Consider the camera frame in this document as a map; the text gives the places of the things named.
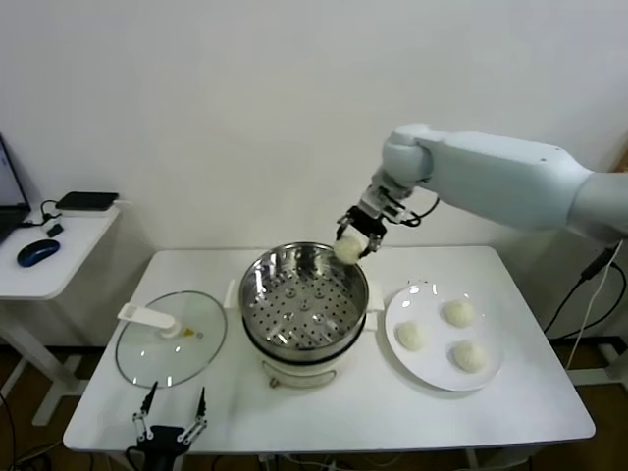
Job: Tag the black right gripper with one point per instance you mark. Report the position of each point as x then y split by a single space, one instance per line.
367 223

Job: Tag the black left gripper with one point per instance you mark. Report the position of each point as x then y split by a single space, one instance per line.
164 436

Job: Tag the white steamed baozi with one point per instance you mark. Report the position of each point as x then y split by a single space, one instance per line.
411 336
470 355
459 313
349 249

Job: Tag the blue black computer mouse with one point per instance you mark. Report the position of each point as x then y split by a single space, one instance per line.
38 252

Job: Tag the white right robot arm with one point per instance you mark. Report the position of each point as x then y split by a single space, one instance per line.
490 172

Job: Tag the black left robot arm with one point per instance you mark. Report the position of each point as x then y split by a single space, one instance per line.
159 461

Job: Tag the stainless steel steamer basket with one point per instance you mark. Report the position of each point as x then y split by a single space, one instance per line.
304 299

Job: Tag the glass pot lid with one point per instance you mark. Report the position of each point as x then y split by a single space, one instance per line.
162 353

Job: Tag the white electric cooking pot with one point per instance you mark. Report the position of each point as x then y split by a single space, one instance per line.
299 370

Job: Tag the white round plate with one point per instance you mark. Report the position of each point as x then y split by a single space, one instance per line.
436 363

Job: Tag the white side desk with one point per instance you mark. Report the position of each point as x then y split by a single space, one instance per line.
54 270

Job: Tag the small black usb adapter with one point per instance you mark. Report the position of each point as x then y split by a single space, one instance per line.
55 230

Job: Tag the flat black device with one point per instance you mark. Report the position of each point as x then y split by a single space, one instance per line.
87 201

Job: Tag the black laptop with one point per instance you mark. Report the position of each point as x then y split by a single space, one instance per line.
10 196

